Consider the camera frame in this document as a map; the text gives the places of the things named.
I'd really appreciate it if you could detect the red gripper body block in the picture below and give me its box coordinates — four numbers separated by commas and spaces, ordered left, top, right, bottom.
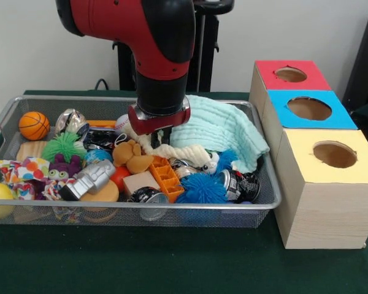
128, 97, 192, 135

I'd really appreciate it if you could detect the cream waffle cloth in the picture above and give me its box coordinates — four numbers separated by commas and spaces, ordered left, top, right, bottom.
121, 122, 214, 168

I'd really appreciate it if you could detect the light blue waffle cloth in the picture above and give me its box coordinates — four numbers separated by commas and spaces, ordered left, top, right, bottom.
168, 94, 270, 173

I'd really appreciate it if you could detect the wooden box with three holes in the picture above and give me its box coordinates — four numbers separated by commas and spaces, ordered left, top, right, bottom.
249, 60, 368, 249

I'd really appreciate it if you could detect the brown plush teddy bear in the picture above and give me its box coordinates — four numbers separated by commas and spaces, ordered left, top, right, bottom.
112, 139, 154, 172

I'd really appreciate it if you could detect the white toy baseball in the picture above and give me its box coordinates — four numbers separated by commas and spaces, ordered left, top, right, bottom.
115, 115, 132, 132

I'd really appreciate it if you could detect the orange grid tray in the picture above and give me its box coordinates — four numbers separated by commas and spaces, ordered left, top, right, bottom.
148, 155, 185, 203

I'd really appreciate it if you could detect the blue spiky rubber ball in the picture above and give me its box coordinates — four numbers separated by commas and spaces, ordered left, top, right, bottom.
176, 173, 228, 205

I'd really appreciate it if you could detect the silver toy robot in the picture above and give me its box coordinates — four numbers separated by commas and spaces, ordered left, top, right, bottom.
59, 159, 117, 202

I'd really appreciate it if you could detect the crushed black drink can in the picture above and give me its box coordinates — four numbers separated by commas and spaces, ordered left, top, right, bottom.
218, 168, 261, 203

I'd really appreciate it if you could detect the green googly-eyed spiky toy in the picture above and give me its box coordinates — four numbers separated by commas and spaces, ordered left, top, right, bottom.
41, 131, 88, 163

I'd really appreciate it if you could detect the orange toy basketball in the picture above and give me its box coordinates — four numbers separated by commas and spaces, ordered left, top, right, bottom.
18, 111, 51, 141

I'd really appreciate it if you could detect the black upright panel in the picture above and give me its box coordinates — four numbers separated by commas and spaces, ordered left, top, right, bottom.
342, 5, 368, 111

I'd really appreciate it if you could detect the black looped cable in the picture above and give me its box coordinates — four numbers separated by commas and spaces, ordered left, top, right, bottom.
94, 78, 111, 91

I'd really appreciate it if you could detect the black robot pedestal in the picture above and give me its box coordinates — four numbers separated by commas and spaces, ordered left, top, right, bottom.
112, 0, 236, 92

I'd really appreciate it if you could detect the grey wire mesh bin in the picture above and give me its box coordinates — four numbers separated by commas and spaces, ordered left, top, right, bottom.
0, 95, 283, 229

